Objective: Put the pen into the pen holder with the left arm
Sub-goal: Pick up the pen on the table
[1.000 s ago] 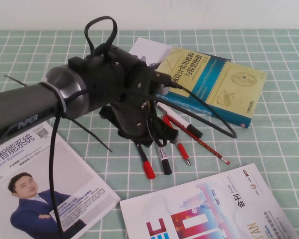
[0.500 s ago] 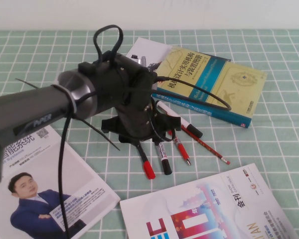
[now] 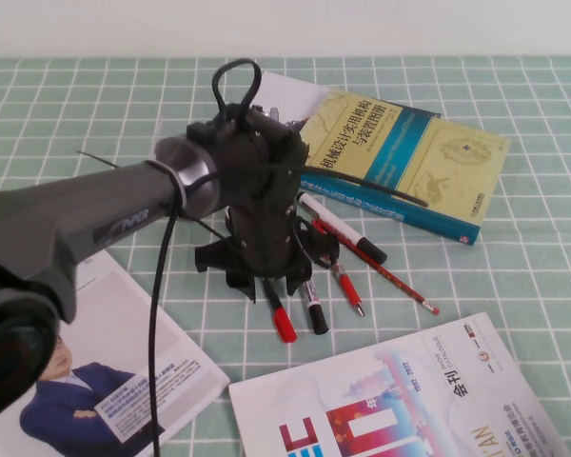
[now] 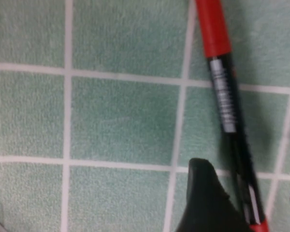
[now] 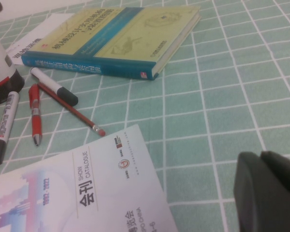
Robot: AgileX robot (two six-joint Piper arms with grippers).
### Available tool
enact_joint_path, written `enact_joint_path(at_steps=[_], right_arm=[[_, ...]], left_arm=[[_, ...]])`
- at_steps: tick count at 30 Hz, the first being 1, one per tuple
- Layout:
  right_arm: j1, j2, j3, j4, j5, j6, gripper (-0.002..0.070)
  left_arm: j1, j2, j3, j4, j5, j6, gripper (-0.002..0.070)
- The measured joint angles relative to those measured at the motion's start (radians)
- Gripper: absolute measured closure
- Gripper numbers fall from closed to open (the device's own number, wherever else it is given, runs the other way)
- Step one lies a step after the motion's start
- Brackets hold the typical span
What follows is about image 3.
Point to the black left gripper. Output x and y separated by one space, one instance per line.
261 238

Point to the black pen with red cap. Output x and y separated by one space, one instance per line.
283 321

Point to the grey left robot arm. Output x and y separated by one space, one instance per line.
76 219

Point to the red gel pen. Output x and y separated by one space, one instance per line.
347 285

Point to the grey pen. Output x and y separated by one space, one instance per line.
274 114

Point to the labelled marker with black cap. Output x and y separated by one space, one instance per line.
315 309

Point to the white marker with black cap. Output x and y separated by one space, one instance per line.
338 224

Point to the red pencil with eraser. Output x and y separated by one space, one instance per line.
402 283

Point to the white show catalogue magazine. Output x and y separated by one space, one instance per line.
399 390

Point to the magazine with man on cover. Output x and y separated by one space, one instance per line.
124 381

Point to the yellow and blue hardcover book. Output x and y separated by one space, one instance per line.
409 152

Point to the white paper sheet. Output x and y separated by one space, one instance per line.
288 93

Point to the green checked tablecloth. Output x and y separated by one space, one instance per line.
457 71

